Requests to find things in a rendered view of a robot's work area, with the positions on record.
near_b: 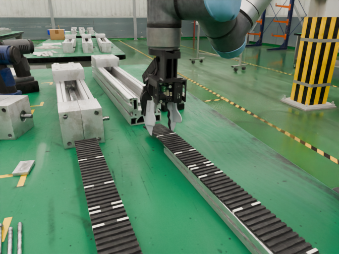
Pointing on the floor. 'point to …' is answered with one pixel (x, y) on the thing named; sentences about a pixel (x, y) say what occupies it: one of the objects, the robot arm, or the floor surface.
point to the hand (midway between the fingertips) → (160, 127)
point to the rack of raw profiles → (279, 23)
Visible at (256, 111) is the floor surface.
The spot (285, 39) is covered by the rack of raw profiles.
